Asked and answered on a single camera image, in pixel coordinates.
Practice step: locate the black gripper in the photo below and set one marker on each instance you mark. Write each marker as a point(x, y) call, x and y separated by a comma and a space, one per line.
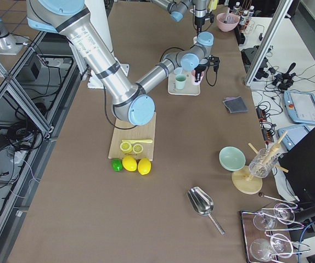
point(200, 69)
point(198, 22)

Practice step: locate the pink plastic cup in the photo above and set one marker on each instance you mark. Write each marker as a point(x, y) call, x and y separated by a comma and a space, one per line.
point(193, 78)

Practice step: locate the green plastic cup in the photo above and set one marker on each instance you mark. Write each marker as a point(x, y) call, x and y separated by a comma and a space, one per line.
point(180, 81)

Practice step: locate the blue plastic cup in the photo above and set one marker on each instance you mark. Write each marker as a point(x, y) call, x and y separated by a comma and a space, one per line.
point(178, 71)

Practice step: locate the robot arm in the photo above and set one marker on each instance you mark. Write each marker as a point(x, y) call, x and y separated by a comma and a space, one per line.
point(178, 10)
point(130, 102)

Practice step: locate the cream rectangular tray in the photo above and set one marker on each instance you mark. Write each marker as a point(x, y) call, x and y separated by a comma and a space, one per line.
point(189, 89)

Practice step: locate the metal muddler tool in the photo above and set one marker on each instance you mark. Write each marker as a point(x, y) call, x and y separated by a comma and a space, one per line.
point(226, 16)

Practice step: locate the yellow cup on rack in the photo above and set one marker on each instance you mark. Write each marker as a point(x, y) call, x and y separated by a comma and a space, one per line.
point(213, 5)

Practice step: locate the pink bowl with ice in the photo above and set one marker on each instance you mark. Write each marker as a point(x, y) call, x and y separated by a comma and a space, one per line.
point(230, 24)

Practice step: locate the grey folded cloth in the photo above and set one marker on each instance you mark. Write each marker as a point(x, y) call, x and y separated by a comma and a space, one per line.
point(235, 105)

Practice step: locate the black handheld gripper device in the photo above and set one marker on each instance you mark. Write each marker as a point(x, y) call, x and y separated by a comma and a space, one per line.
point(285, 80)

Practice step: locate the mint green bowl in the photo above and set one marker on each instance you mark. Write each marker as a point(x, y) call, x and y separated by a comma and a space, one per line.
point(231, 158)

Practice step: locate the yellow plastic knife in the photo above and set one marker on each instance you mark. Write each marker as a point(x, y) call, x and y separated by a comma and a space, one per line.
point(145, 141)

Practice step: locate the wooden cutting board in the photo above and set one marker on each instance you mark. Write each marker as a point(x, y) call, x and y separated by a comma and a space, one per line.
point(144, 132)

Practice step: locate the lemon half slice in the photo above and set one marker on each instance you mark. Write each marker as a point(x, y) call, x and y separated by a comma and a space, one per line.
point(126, 147)
point(137, 149)

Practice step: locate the whole yellow lemon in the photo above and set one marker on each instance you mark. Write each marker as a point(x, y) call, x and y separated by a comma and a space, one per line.
point(144, 166)
point(129, 163)

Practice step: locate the blue teach pendant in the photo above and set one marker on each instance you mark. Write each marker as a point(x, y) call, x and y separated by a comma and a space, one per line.
point(294, 134)
point(300, 106)

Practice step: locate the clear glass on stand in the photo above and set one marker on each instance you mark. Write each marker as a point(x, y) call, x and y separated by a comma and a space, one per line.
point(260, 169)

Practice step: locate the wooden cup tree stand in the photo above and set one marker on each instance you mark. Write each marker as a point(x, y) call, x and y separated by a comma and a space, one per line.
point(249, 184)

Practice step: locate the green lime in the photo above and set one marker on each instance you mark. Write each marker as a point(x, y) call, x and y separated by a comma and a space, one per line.
point(116, 164)

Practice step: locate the metal scoop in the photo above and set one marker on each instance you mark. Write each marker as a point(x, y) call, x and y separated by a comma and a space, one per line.
point(203, 205)

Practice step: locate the wine glass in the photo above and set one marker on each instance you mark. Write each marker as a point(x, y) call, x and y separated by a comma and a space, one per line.
point(276, 248)
point(270, 218)

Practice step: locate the aluminium frame post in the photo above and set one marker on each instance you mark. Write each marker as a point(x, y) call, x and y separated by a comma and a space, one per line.
point(276, 20)

